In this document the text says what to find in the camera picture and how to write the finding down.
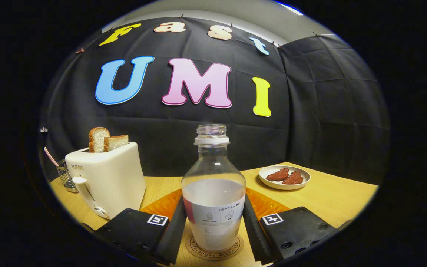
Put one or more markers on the round-topped bread slice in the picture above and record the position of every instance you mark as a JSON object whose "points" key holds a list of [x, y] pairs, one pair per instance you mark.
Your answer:
{"points": [[97, 138]]}

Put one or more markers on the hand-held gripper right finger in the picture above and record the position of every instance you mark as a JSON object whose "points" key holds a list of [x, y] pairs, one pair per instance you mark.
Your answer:
{"points": [[258, 233]]}

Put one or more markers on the round brown coaster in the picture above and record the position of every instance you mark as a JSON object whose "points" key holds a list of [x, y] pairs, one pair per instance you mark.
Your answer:
{"points": [[213, 256]]}

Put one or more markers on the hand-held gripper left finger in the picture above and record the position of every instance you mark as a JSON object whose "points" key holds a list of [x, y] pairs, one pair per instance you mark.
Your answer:
{"points": [[135, 228]]}

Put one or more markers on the clear plastic juice bottle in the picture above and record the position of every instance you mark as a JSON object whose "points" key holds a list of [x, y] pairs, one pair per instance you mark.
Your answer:
{"points": [[213, 200]]}

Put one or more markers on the white round plate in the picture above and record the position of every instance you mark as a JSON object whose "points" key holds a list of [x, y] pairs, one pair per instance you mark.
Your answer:
{"points": [[272, 184]]}

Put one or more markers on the black backdrop cloth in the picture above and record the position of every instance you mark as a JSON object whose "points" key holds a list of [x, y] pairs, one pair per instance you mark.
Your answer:
{"points": [[310, 111]]}

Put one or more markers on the striped straw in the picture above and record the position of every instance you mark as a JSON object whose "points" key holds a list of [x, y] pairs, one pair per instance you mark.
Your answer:
{"points": [[50, 156]]}

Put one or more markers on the metal mesh holder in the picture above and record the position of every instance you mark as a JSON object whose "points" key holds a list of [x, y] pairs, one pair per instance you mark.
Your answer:
{"points": [[67, 178]]}

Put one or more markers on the square bread slice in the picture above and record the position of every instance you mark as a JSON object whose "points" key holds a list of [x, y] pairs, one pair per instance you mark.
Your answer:
{"points": [[117, 142]]}

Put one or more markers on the cream toaster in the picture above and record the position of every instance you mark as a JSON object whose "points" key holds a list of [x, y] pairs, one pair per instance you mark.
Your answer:
{"points": [[113, 178]]}

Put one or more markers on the wooden table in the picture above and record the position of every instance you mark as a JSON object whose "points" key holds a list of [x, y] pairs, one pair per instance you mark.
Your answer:
{"points": [[332, 200]]}

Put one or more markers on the red meat piece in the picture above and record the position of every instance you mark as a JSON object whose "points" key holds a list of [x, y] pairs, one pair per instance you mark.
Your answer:
{"points": [[293, 178], [278, 174]]}

